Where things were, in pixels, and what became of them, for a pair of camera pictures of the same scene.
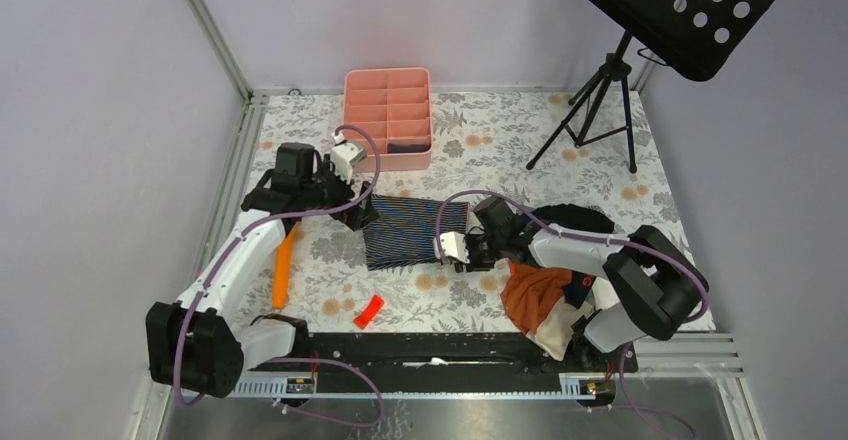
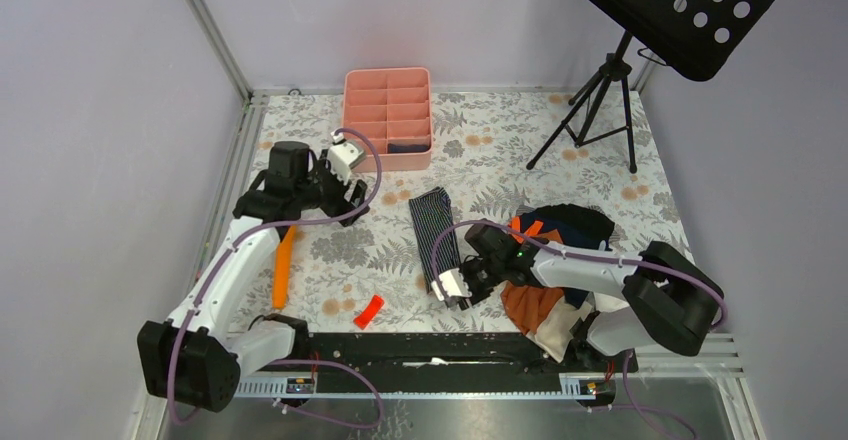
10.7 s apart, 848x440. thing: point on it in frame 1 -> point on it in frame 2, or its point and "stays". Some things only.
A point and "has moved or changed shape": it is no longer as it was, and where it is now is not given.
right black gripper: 473,266 -> 466,303
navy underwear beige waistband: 407,148 stays
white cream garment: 553,332 stays
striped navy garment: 404,233 has moved or changed shape
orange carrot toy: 282,269 stays
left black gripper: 356,216 stays
